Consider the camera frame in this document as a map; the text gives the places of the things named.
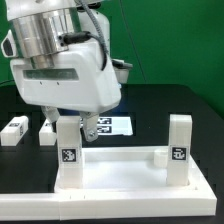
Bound black cable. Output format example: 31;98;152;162
0;79;15;88

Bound fiducial marker sheet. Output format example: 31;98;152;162
97;117;133;136

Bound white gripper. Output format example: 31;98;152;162
10;41;121;141

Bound white L-shaped corner guide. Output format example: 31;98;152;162
0;160;217;221

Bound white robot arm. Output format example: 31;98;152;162
1;0;132;142

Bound white desk top tray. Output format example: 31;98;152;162
54;147;196;194

